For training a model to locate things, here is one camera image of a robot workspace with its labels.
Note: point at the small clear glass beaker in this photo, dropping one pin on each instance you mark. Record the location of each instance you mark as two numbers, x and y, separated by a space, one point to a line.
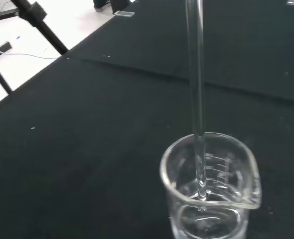
211 199

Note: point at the black bench cloth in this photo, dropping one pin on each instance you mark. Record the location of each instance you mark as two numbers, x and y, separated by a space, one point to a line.
87 149

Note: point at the clear plastic cloth clip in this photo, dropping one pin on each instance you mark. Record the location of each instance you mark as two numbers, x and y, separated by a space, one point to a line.
123 13
292 2

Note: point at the person's foot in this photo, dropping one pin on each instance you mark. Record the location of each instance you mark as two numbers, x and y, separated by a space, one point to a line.
102 5

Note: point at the black flat floor box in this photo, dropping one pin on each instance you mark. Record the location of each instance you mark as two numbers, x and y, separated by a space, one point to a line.
1 51

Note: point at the black camera tripod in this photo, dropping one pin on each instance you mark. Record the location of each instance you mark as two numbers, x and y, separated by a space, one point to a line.
40 22

